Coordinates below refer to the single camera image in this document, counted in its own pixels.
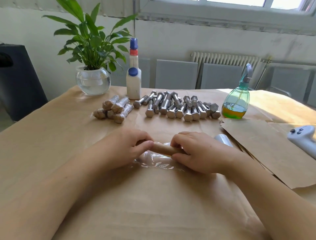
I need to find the person's left hand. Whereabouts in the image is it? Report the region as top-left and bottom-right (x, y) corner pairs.
(91, 128), (155, 170)

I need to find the person's right hand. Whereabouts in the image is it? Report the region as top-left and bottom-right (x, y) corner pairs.
(170, 131), (244, 175)

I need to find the white cling film roll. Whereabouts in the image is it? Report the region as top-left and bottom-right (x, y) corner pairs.
(213, 134), (233, 147)

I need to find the clear cling film sheet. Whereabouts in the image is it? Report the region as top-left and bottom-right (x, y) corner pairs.
(134, 148), (189, 172)

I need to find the steel hex bolt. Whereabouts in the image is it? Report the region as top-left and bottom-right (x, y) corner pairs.
(148, 142), (183, 156)

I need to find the green spray bottle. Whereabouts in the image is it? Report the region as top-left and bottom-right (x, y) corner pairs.
(221, 63), (253, 120)

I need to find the pile of steel bolts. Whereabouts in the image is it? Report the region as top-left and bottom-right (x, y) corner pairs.
(133, 90), (222, 123)

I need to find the stack of brown paper sheets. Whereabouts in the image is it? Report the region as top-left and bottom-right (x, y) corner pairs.
(220, 119), (316, 190)

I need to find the person's left forearm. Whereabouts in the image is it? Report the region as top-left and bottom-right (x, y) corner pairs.
(0, 156), (107, 240)

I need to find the person's right forearm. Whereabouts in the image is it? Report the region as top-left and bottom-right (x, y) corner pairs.
(227, 158), (316, 240)

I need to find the white glue bottle blue cap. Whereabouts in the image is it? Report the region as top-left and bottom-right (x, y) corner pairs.
(126, 38), (142, 100)

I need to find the round glass vase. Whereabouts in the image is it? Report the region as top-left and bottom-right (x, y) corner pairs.
(75, 66), (112, 96)

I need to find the grey chair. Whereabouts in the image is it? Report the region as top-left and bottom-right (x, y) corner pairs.
(200, 63), (244, 90)
(111, 58), (151, 87)
(155, 59), (199, 90)
(308, 69), (316, 107)
(269, 67), (312, 100)

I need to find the large brown paper table cover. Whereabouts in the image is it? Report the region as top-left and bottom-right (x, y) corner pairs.
(0, 85), (316, 240)

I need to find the white radiator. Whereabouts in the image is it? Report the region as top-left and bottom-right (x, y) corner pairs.
(191, 51), (261, 90)

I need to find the white handheld controller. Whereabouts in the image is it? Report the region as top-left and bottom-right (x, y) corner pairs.
(287, 125), (316, 159)

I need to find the green leafy plant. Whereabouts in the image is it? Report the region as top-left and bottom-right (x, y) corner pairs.
(42, 0), (138, 71)

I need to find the black trash bin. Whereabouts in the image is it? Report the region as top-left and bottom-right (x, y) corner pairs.
(0, 44), (48, 122)

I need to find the white framed window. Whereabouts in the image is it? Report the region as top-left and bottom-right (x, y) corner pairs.
(138, 0), (316, 35)

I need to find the white vertical blind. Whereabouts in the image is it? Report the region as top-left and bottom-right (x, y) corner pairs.
(0, 0), (139, 18)

